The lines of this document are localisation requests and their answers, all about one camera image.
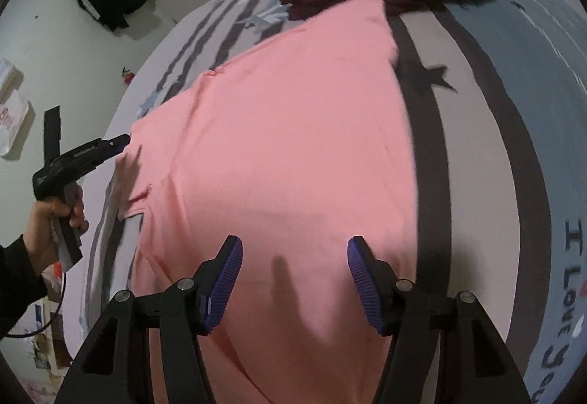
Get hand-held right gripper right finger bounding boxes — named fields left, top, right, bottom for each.
left=347, top=235, right=533, bottom=404

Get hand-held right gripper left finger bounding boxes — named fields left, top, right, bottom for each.
left=55, top=235, right=244, bottom=404

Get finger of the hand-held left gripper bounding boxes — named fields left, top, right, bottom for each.
left=96, top=133, right=132, bottom=158

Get pink t-shirt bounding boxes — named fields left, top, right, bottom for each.
left=112, top=0, right=420, bottom=404

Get person's left hand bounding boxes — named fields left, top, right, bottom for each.
left=21, top=188, right=90, bottom=268

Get white bag with red print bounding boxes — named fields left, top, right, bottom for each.
left=0, top=90, right=36, bottom=157

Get plain white plastic bag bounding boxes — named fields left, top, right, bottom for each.
left=0, top=58, right=23, bottom=102

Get striped bed cover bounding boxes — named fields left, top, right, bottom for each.
left=59, top=0, right=587, bottom=404

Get pile of paper boxes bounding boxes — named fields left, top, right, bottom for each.
left=28, top=262, right=74, bottom=377

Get black cable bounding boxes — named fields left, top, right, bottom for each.
left=4, top=269, right=67, bottom=338

